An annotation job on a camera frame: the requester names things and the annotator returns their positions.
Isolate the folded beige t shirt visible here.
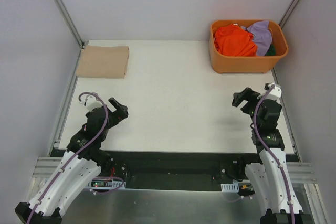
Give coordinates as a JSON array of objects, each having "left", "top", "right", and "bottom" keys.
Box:
[{"left": 76, "top": 46, "right": 129, "bottom": 79}]

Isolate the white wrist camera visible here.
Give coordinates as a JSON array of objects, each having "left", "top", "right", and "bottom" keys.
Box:
[
  {"left": 79, "top": 95, "right": 101, "bottom": 111},
  {"left": 259, "top": 82, "right": 282, "bottom": 101}
]

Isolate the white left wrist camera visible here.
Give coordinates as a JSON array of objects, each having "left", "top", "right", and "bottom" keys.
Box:
[{"left": 79, "top": 95, "right": 101, "bottom": 111}]

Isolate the aluminium frame rail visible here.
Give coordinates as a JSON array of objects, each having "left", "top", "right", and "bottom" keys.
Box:
[{"left": 33, "top": 157, "right": 62, "bottom": 178}]

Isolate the lilac t shirt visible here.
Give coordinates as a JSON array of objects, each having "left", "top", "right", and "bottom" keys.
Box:
[{"left": 241, "top": 20, "right": 272, "bottom": 57}]

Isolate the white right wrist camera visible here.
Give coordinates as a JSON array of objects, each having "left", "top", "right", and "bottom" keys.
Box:
[{"left": 259, "top": 82, "right": 282, "bottom": 101}]

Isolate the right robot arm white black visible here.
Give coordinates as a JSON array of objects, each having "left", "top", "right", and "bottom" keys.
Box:
[{"left": 232, "top": 83, "right": 313, "bottom": 223}]

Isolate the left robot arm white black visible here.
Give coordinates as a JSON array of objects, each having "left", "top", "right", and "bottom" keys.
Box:
[{"left": 15, "top": 92, "right": 128, "bottom": 223}]

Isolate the left aluminium corner post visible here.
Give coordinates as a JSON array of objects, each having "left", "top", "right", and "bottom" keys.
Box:
[{"left": 54, "top": 0, "right": 86, "bottom": 49}]

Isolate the orange t shirt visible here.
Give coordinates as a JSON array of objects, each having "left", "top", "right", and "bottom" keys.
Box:
[{"left": 214, "top": 24, "right": 258, "bottom": 57}]

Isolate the orange plastic basket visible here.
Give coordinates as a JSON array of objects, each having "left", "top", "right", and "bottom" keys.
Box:
[{"left": 209, "top": 19, "right": 288, "bottom": 73}]

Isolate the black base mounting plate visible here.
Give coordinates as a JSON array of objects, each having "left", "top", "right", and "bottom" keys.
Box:
[{"left": 101, "top": 151, "right": 261, "bottom": 191}]

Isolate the dark green garment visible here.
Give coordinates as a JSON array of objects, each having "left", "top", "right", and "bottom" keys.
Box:
[{"left": 265, "top": 44, "right": 276, "bottom": 56}]

